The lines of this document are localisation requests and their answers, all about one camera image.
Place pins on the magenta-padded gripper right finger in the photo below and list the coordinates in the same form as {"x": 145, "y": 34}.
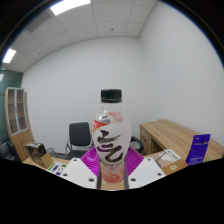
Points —
{"x": 146, "y": 171}

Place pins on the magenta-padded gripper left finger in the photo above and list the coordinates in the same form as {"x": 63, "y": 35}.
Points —
{"x": 80, "y": 173}

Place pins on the clear drink bottle black cap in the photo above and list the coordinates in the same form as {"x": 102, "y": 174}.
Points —
{"x": 111, "y": 143}

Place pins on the kraft-sided dark carton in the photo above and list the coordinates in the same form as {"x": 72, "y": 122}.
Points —
{"x": 45, "y": 161}

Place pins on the black padded office chair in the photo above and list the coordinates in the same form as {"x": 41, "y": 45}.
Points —
{"x": 79, "y": 135}

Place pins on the wooden side desk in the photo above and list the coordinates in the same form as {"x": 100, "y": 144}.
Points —
{"x": 170, "y": 133}

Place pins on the dark brown printed box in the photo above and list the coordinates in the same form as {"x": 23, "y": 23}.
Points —
{"x": 35, "y": 150}

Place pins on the purple standing pouch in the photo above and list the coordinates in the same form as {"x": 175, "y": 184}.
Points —
{"x": 197, "y": 150}

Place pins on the black leather armchair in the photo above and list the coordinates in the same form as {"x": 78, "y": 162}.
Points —
{"x": 6, "y": 150}

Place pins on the wooden cabinet with glass doors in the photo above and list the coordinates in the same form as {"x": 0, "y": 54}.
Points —
{"x": 18, "y": 126}

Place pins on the long ceiling light panel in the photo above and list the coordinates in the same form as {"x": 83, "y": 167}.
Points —
{"x": 70, "y": 6}
{"x": 9, "y": 55}

